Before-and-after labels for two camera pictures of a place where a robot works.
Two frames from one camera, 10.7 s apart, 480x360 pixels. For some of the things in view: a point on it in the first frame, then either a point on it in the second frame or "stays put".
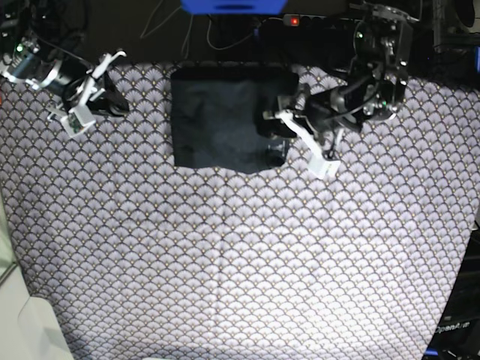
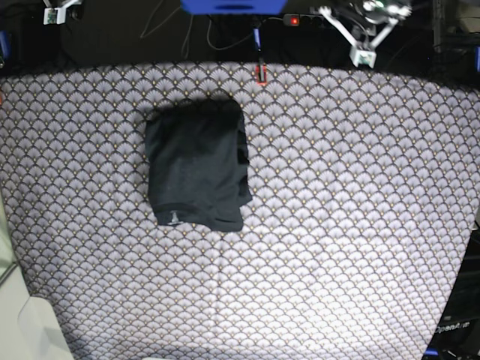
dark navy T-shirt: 217,116 → 198,163
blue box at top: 234,7 stays put
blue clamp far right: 477,58 stays put
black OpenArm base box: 457,334 stays put
